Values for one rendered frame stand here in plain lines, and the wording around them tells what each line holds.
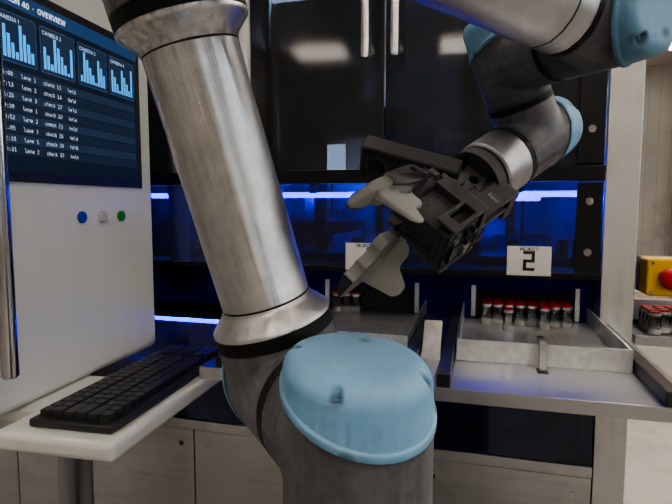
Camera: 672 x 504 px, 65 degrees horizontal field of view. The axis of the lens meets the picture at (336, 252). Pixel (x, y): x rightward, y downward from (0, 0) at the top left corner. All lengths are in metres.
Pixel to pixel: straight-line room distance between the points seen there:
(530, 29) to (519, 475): 0.96
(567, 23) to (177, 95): 0.33
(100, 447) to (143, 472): 0.72
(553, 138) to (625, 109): 0.51
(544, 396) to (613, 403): 0.08
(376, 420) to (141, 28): 0.34
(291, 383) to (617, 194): 0.88
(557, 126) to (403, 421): 0.42
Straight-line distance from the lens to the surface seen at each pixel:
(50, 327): 1.05
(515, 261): 1.13
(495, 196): 0.59
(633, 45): 0.55
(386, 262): 0.59
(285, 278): 0.48
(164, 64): 0.47
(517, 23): 0.50
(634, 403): 0.80
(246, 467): 1.40
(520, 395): 0.77
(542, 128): 0.66
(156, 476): 1.54
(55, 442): 0.89
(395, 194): 0.50
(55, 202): 1.05
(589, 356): 0.91
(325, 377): 0.38
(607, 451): 1.26
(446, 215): 0.53
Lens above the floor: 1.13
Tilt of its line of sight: 5 degrees down
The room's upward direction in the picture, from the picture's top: straight up
